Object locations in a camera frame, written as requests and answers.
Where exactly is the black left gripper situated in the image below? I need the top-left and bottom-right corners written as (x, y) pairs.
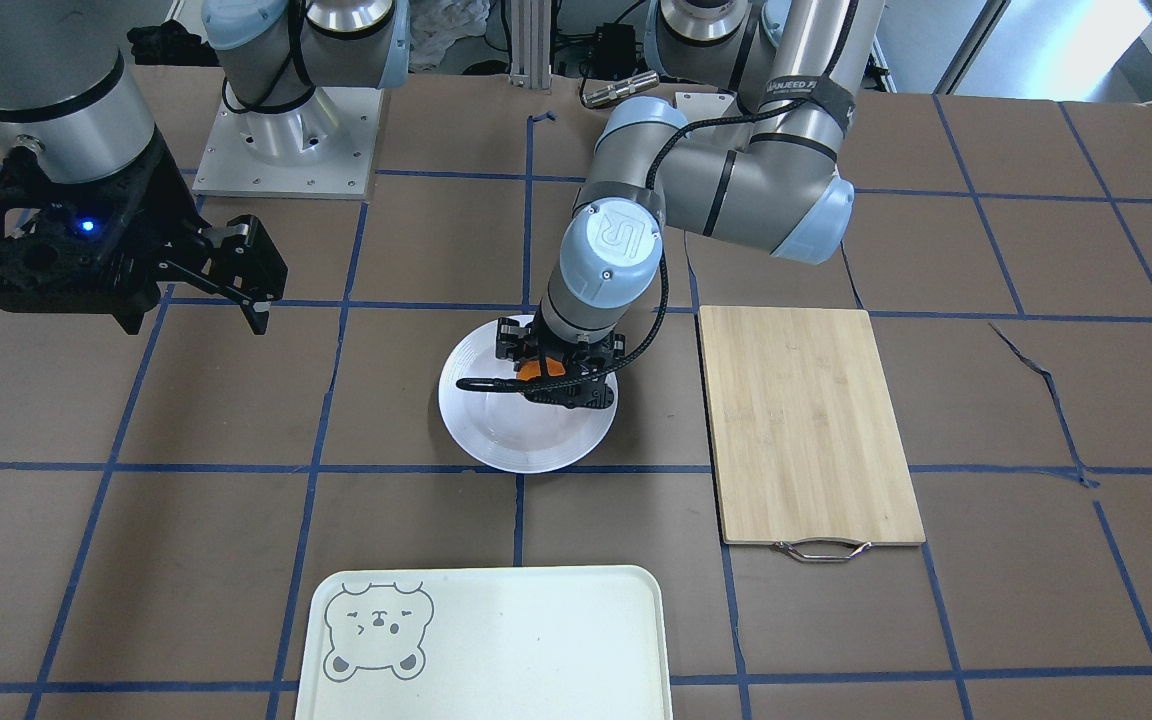
top-left (454, 316), bottom-right (626, 410)

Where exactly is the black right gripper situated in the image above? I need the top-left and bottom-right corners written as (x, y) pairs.
top-left (0, 131), bottom-right (288, 336)

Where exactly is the orange fruit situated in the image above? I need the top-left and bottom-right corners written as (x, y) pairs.
top-left (515, 357), bottom-right (567, 382)

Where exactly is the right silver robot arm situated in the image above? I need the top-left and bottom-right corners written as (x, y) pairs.
top-left (0, 1), bottom-right (411, 334)

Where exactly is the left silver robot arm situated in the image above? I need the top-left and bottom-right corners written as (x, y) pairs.
top-left (454, 1), bottom-right (884, 410)

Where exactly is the cream tray with bear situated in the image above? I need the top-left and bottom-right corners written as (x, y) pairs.
top-left (294, 564), bottom-right (673, 719)

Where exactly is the white round plate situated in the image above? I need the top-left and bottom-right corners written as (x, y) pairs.
top-left (438, 320), bottom-right (620, 473)

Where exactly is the bamboo cutting board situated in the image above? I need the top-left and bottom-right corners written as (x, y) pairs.
top-left (698, 305), bottom-right (925, 547)

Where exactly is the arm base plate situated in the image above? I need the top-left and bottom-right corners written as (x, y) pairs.
top-left (675, 92), bottom-right (736, 122)
top-left (192, 88), bottom-right (387, 200)

